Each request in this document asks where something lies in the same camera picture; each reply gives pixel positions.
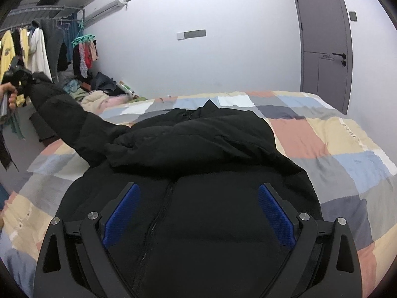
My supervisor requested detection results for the yellow hanging shirt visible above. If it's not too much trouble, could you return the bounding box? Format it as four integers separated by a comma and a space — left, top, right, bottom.
0, 29, 29, 107

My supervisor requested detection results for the grey wall switch panel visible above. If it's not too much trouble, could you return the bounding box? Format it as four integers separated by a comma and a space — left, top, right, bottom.
177, 29, 207, 40

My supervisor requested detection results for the blue curtain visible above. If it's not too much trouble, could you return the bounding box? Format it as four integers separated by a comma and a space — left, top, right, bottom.
59, 8, 84, 69

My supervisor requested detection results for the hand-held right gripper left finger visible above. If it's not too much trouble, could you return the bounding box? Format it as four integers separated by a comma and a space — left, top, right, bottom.
33, 182, 141, 298

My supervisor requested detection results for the checkered bed blanket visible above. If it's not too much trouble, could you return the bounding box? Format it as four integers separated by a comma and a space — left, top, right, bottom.
0, 91, 397, 298

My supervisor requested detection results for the white hanging shirt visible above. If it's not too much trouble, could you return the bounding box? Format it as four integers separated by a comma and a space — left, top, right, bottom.
29, 27, 53, 81

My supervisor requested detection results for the person's left hand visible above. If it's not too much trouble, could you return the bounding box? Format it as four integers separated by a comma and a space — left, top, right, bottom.
0, 82, 18, 111

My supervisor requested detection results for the black puffer jacket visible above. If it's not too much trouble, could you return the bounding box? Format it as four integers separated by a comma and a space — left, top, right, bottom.
27, 71, 323, 298

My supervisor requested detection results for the pile of clothes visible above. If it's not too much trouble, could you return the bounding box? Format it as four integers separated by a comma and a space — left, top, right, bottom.
60, 71, 148, 114

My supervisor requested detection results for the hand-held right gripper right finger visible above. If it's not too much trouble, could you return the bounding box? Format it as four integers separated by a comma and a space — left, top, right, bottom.
258, 182, 363, 298

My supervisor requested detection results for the white air conditioner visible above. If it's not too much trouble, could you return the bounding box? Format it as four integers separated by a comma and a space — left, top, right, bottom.
83, 0, 131, 28

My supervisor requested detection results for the green clip hanger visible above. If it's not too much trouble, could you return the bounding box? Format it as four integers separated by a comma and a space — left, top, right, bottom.
72, 20, 97, 47

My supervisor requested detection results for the metal clothes rack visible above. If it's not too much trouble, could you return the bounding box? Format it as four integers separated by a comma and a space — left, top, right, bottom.
0, 4, 85, 38

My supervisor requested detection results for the grey door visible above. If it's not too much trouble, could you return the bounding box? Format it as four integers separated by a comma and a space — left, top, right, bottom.
290, 0, 353, 115

